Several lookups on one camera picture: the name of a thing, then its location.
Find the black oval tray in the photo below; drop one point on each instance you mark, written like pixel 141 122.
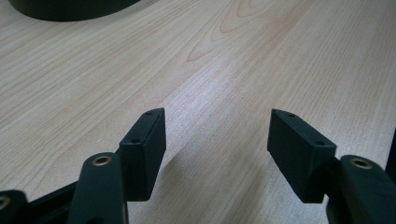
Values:
pixel 71 11

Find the black object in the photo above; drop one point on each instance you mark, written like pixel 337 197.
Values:
pixel 392 152

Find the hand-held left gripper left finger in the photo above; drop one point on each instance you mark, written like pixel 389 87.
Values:
pixel 143 161

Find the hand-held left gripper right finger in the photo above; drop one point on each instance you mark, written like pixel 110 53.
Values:
pixel 299 155

